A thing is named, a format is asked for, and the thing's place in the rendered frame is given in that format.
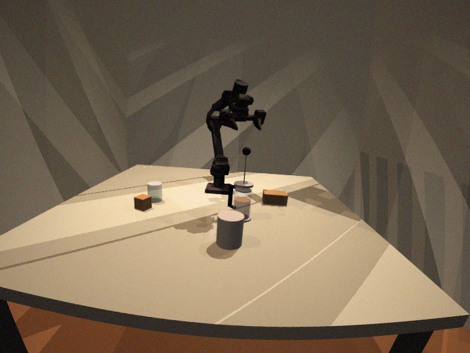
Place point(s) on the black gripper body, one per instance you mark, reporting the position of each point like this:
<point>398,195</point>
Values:
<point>241,114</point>

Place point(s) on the glass french press with black knob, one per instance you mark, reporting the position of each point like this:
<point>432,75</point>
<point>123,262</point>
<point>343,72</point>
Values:
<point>242,193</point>

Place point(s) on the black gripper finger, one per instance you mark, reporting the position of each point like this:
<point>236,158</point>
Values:
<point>258,120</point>
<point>229,121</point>

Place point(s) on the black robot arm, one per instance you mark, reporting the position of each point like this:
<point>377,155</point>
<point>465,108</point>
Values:
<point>239,99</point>

